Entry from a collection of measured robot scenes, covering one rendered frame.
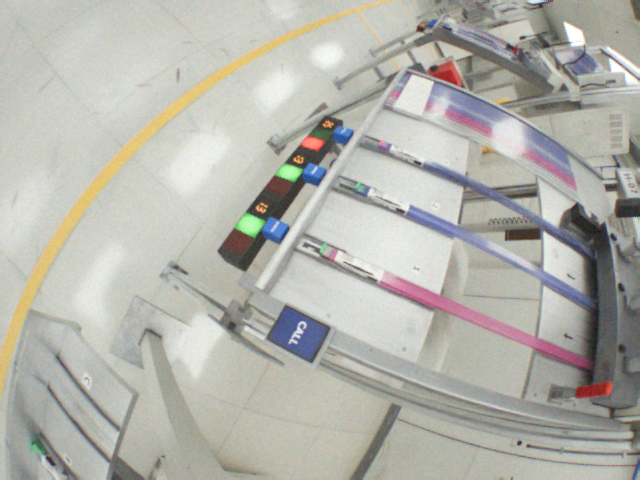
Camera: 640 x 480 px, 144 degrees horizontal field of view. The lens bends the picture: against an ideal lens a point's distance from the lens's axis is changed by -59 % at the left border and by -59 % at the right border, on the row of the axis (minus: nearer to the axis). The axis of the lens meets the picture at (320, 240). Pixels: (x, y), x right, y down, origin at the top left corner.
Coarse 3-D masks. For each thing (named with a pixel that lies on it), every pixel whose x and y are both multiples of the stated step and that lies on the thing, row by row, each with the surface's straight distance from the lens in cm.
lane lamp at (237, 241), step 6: (234, 234) 36; (240, 234) 36; (228, 240) 36; (234, 240) 36; (240, 240) 36; (246, 240) 35; (252, 240) 35; (228, 246) 36; (234, 246) 35; (240, 246) 35; (246, 246) 35; (240, 252) 35
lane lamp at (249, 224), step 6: (246, 216) 37; (252, 216) 37; (240, 222) 37; (246, 222) 37; (252, 222) 36; (258, 222) 36; (264, 222) 36; (240, 228) 36; (246, 228) 36; (252, 228) 36; (258, 228) 36; (252, 234) 35
